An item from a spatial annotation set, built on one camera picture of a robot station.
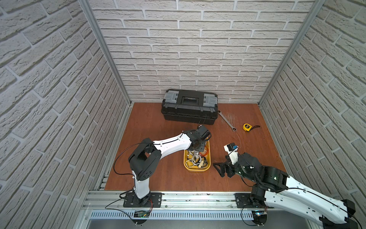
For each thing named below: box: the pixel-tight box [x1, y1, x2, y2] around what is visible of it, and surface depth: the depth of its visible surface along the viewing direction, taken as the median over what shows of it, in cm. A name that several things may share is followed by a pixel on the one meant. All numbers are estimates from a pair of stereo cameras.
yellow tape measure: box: [242, 123, 253, 133], surface depth 105 cm
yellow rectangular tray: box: [183, 139, 212, 173], surface depth 84 cm
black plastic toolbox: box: [161, 88, 219, 125], surface depth 99 cm
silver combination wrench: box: [217, 109, 237, 132], surface depth 108 cm
